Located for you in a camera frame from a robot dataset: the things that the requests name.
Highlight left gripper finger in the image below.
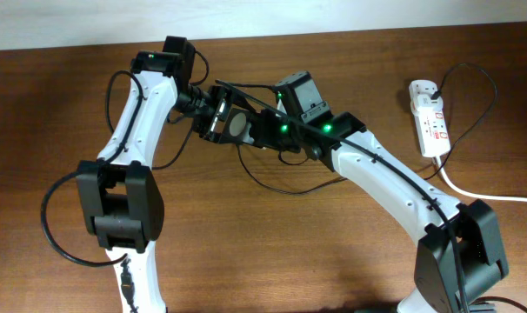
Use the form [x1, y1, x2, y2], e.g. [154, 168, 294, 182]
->
[202, 131, 243, 144]
[230, 90, 256, 112]

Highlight black charging cable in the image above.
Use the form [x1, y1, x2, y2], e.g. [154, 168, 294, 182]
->
[236, 63, 498, 196]

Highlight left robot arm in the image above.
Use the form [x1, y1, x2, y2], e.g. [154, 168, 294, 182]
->
[77, 37, 261, 312]

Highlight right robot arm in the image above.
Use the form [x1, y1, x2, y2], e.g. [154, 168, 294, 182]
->
[240, 71, 509, 312]

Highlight white power strip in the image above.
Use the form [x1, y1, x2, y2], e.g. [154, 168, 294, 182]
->
[409, 80, 450, 157]

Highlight white power strip cord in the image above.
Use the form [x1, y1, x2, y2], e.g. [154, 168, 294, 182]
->
[432, 156, 527, 204]

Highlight white USB charger adapter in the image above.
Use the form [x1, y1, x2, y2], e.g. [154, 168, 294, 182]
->
[410, 94, 444, 117]

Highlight black smartphone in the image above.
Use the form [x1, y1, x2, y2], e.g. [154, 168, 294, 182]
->
[222, 109, 254, 144]

